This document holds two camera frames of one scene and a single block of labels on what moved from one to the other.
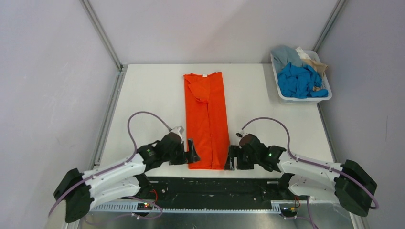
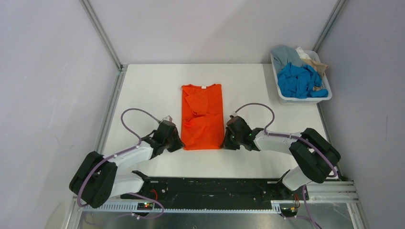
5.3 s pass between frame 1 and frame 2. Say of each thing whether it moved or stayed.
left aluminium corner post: stayed
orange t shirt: moved
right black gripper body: moved
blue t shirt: stayed
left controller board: stayed
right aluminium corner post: stayed
